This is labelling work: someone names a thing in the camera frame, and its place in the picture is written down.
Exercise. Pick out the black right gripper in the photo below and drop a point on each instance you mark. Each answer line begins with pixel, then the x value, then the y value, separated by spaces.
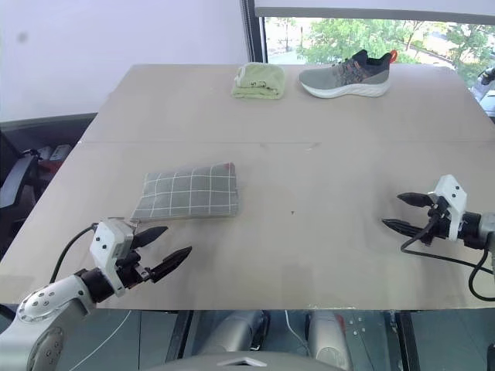
pixel 440 224

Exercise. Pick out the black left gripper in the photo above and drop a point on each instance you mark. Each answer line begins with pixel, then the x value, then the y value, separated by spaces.
pixel 132 271

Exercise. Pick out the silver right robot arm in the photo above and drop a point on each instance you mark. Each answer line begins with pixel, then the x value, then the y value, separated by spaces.
pixel 479 228

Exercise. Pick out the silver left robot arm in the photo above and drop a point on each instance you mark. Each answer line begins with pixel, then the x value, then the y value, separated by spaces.
pixel 46 305

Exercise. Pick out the grey checked folded cloth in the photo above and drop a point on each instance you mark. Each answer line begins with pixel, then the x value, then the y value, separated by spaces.
pixel 189 191

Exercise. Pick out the silver rounded leg shell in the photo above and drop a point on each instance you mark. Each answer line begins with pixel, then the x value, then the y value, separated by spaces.
pixel 328 332
pixel 236 328

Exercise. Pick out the grey rounded torso edge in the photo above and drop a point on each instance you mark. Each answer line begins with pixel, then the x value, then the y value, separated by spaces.
pixel 243 361

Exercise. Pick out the red and white clutter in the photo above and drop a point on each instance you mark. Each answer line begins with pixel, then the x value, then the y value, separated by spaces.
pixel 54 154

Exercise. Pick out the white and black device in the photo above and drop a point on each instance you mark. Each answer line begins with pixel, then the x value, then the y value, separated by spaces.
pixel 485 87

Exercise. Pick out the grey-green sneaker with white sole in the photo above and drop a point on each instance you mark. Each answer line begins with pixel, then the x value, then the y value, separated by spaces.
pixel 344 79

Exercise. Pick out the black office chair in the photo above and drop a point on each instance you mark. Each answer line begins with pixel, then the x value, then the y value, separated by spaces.
pixel 15 181

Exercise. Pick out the folded light green towel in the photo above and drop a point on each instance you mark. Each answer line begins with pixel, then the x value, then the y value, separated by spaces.
pixel 261 79

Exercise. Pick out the grey roller blind bar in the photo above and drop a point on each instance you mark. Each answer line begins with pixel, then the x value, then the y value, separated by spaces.
pixel 371 12

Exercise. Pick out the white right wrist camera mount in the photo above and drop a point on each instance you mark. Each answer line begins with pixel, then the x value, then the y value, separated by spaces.
pixel 455 201

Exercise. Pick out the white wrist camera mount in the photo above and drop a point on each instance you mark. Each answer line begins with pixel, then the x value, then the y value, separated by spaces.
pixel 455 201
pixel 105 242

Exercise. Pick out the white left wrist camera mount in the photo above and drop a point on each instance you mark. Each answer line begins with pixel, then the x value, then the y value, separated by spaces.
pixel 105 242

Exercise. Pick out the black table frame strut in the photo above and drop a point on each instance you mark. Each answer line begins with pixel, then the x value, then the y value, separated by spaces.
pixel 179 332
pixel 406 340

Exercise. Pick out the dark window frame post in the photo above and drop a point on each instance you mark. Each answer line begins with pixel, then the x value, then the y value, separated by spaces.
pixel 253 35

